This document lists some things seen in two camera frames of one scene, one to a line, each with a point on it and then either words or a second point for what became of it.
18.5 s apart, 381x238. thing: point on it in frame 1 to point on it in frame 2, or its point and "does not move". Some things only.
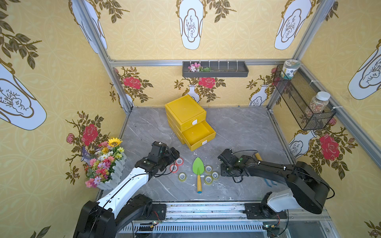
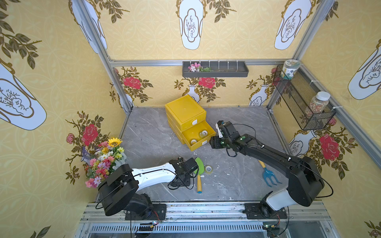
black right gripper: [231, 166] to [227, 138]
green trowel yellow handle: [198, 167] does not move
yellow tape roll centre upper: [208, 169] does not move
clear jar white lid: [319, 102] does not move
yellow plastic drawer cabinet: [186, 118] does not move
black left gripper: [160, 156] to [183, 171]
